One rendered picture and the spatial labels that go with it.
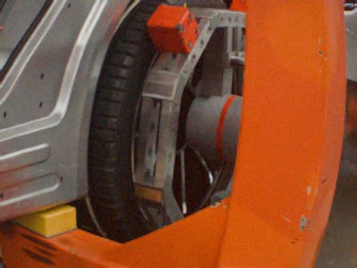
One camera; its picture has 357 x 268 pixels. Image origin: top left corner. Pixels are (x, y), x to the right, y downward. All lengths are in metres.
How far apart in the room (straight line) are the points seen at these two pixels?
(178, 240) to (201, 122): 0.55
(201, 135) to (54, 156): 0.48
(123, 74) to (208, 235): 0.46
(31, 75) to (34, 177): 0.19
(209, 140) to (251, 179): 0.61
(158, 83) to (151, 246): 0.41
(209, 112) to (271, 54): 0.66
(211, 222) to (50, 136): 0.34
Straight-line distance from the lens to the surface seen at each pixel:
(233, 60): 1.99
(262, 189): 1.40
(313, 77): 1.35
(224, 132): 1.99
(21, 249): 1.71
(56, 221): 1.68
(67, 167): 1.68
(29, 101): 1.56
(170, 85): 1.80
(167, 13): 1.82
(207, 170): 2.28
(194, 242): 1.49
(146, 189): 1.85
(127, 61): 1.82
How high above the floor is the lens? 1.22
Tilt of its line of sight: 11 degrees down
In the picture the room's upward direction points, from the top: 6 degrees clockwise
